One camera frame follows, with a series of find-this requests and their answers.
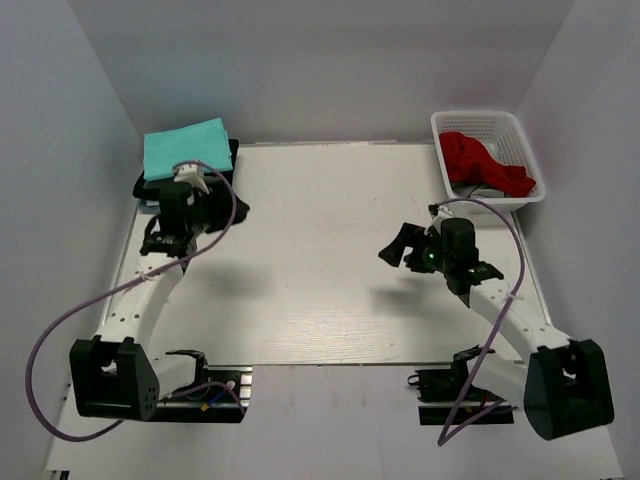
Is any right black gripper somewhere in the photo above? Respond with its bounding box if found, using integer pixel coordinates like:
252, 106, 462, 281
379, 222, 454, 274

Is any teal t shirt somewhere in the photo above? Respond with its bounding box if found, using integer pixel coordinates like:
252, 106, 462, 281
143, 118, 233, 181

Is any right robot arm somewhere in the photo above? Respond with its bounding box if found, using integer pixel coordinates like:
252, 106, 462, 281
378, 212, 615, 440

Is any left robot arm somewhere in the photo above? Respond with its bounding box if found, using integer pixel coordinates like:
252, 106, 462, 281
69, 180, 249, 421

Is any grey t shirt in basket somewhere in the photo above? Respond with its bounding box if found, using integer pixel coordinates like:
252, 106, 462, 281
452, 142, 516, 200

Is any red t shirt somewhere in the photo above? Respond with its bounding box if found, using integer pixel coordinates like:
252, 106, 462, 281
438, 132, 536, 198

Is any white plastic basket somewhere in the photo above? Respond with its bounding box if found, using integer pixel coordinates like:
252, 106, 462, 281
431, 110, 546, 212

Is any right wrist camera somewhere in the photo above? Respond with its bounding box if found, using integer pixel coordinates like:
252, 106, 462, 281
428, 204, 454, 233

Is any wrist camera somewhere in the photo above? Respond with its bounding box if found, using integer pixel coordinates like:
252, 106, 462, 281
428, 204, 454, 233
173, 162, 210, 194

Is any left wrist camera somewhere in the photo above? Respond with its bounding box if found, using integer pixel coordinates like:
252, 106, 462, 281
173, 162, 210, 194

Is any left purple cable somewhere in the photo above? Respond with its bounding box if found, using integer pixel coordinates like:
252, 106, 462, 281
25, 159, 247, 442

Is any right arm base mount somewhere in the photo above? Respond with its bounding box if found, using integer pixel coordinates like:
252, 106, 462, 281
407, 361, 514, 426

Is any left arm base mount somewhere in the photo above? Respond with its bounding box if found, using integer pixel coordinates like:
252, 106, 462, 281
149, 365, 253, 424

